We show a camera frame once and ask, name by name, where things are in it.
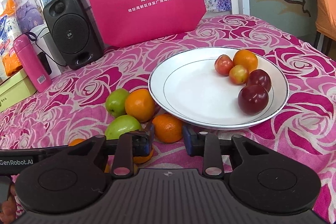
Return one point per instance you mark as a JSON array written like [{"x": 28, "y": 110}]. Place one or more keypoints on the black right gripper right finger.
[{"x": 260, "y": 178}]

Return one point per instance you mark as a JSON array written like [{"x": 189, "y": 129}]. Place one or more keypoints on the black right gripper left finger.
[{"x": 79, "y": 175}]

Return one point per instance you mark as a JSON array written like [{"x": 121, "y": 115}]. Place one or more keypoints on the dark red plum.
[
  {"x": 253, "y": 99},
  {"x": 260, "y": 77}
]

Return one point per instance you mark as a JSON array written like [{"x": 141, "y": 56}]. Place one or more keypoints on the red yellow small fruit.
[{"x": 239, "y": 75}]

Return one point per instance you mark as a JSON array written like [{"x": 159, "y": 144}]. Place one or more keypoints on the large front orange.
[{"x": 247, "y": 59}]

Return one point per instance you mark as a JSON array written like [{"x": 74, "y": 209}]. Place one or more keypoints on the red tomato-like fruit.
[{"x": 223, "y": 65}]

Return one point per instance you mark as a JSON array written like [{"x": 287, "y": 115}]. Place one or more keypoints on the yellow orange mandarin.
[{"x": 76, "y": 141}]

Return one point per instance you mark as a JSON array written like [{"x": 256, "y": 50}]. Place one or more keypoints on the light green cardboard box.
[{"x": 15, "y": 89}]

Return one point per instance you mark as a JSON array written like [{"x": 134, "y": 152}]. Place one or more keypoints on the small orange centre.
[{"x": 143, "y": 159}]

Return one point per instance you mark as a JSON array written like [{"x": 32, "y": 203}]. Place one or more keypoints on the green apple near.
[{"x": 121, "y": 125}]

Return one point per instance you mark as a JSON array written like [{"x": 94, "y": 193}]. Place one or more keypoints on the green apple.
[
  {"x": 121, "y": 125},
  {"x": 115, "y": 102}
]

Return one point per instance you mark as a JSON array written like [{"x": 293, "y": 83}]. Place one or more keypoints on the green apple far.
[{"x": 115, "y": 102}]

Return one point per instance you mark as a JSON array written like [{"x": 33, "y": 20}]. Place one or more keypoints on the orange beside far apple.
[{"x": 140, "y": 105}]

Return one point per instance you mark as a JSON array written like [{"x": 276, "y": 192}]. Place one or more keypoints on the orange under plate edge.
[{"x": 167, "y": 128}]

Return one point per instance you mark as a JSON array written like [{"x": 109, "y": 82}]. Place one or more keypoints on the pink thermos bottle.
[{"x": 30, "y": 61}]

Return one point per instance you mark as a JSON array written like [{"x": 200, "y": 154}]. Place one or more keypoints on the white ceramic plate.
[{"x": 187, "y": 86}]

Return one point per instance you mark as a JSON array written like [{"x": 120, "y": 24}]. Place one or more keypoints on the white box behind bottle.
[{"x": 47, "y": 51}]

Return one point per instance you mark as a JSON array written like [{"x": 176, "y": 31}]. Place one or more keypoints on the orange white snack bag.
[{"x": 9, "y": 32}]

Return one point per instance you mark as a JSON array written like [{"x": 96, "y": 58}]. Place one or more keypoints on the black speaker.
[{"x": 72, "y": 32}]

